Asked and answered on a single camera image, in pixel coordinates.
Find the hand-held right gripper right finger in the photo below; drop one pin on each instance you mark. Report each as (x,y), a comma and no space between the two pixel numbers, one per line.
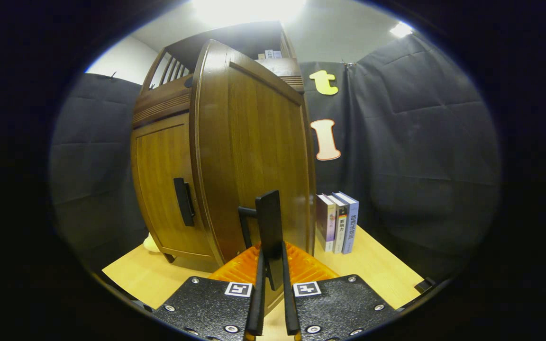
(291,308)

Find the wooden shoe cabinet door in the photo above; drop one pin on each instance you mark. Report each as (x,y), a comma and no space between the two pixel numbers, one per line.
(254,142)
(159,180)

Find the white spine book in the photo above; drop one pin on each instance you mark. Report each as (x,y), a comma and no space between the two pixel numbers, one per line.
(341,227)

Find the wooden double-door shoe cabinet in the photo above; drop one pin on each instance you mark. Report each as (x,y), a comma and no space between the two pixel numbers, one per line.
(263,40)

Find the blue cover book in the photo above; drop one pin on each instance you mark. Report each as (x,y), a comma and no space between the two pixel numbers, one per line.
(351,222)

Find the large ceiling light panel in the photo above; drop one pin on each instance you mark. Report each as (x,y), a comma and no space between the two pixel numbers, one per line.
(249,9)

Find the small ceiling light panel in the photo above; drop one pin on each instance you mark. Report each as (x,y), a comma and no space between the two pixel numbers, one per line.
(401,30)

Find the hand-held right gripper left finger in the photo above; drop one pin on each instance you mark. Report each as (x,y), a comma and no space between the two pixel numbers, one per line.
(255,312)

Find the cream plush toy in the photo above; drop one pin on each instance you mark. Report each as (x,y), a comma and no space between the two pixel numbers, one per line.
(152,244)

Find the black backdrop cloth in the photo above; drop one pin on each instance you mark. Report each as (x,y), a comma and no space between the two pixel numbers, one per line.
(420,142)

